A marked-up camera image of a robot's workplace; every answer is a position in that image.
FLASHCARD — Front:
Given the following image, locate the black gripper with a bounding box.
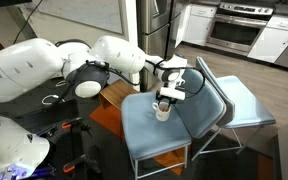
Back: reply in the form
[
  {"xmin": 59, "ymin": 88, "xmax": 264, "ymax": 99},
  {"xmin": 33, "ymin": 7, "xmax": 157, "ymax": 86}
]
[{"xmin": 155, "ymin": 85, "xmax": 187, "ymax": 108}]

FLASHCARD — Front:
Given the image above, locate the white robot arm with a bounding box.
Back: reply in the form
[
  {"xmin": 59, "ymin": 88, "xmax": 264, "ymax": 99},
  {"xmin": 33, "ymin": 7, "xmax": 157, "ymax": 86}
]
[{"xmin": 0, "ymin": 36, "xmax": 187, "ymax": 103}]

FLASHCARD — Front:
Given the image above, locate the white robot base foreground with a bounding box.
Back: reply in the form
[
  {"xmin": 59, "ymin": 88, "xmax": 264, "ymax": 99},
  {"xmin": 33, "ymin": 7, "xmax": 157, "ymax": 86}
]
[{"xmin": 0, "ymin": 116, "xmax": 50, "ymax": 180}]

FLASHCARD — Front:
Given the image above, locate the near light blue chair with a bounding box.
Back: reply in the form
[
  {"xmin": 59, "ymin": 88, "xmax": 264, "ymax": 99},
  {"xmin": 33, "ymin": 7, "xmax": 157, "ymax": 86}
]
[{"xmin": 121, "ymin": 69, "xmax": 226, "ymax": 180}]

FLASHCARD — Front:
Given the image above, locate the light blue chair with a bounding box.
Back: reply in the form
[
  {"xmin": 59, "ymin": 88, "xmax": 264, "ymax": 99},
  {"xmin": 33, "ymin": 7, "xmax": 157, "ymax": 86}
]
[
  {"xmin": 192, "ymin": 56, "xmax": 276, "ymax": 160},
  {"xmin": 121, "ymin": 69, "xmax": 226, "ymax": 180}
]

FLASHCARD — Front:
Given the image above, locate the far light blue chair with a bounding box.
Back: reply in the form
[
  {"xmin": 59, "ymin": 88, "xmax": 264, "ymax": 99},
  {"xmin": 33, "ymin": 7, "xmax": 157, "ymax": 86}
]
[{"xmin": 192, "ymin": 56, "xmax": 276, "ymax": 160}]

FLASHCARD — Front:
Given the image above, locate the white ceramic mug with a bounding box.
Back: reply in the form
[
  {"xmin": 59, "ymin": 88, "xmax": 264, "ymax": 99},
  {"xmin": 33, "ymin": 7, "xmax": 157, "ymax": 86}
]
[{"xmin": 152, "ymin": 102, "xmax": 171, "ymax": 122}]

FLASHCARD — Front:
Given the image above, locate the right wooden bent stool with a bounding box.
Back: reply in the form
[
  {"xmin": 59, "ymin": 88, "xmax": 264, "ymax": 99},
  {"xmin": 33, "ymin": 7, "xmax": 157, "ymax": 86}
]
[{"xmin": 98, "ymin": 80, "xmax": 138, "ymax": 109}]

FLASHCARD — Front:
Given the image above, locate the stainless steel refrigerator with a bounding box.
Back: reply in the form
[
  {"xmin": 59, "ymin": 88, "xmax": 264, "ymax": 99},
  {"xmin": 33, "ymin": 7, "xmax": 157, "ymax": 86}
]
[{"xmin": 136, "ymin": 0, "xmax": 185, "ymax": 92}]

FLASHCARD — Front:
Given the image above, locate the white kitchen cabinet left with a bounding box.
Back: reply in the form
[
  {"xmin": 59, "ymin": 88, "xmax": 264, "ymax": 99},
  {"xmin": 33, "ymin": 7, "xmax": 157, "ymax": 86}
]
[{"xmin": 175, "ymin": 4, "xmax": 217, "ymax": 46}]

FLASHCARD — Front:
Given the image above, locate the white kitchen cabinet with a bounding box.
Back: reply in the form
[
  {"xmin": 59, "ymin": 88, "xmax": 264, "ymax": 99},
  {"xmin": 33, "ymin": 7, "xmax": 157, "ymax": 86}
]
[
  {"xmin": 175, "ymin": 4, "xmax": 217, "ymax": 46},
  {"xmin": 248, "ymin": 15, "xmax": 288, "ymax": 63}
]

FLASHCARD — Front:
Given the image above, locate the upper orange black clamp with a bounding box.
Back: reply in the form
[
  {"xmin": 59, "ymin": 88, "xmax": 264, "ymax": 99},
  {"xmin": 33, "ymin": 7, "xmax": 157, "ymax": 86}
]
[{"xmin": 61, "ymin": 117, "xmax": 93, "ymax": 136}]

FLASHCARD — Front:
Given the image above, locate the orange black clamp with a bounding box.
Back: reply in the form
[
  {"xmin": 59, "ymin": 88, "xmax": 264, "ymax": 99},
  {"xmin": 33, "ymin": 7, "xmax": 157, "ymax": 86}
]
[
  {"xmin": 63, "ymin": 154, "xmax": 101, "ymax": 173},
  {"xmin": 61, "ymin": 117, "xmax": 93, "ymax": 136}
]

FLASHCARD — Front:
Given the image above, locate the stainless steel oven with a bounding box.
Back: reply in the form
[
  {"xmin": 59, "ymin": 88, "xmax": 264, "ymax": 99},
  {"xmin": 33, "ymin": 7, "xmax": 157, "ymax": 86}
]
[{"xmin": 206, "ymin": 0, "xmax": 274, "ymax": 53}]

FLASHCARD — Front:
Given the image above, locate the lower orange black clamp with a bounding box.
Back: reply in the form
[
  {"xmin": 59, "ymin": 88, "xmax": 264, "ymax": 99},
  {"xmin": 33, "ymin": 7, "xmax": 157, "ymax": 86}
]
[{"xmin": 63, "ymin": 154, "xmax": 101, "ymax": 173}]

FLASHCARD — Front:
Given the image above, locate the white kitchen cabinet right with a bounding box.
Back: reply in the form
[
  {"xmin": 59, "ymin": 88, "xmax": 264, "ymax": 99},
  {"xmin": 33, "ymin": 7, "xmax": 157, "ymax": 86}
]
[{"xmin": 248, "ymin": 15, "xmax": 288, "ymax": 63}]

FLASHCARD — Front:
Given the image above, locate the white cable on floor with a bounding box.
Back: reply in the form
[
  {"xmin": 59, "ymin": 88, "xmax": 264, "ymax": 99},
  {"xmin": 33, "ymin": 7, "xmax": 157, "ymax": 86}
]
[{"xmin": 41, "ymin": 79, "xmax": 67, "ymax": 106}]

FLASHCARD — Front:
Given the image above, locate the black cable on wall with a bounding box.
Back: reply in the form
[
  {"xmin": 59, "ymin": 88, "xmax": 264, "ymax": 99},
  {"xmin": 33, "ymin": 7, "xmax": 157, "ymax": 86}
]
[{"xmin": 12, "ymin": 0, "xmax": 45, "ymax": 46}]

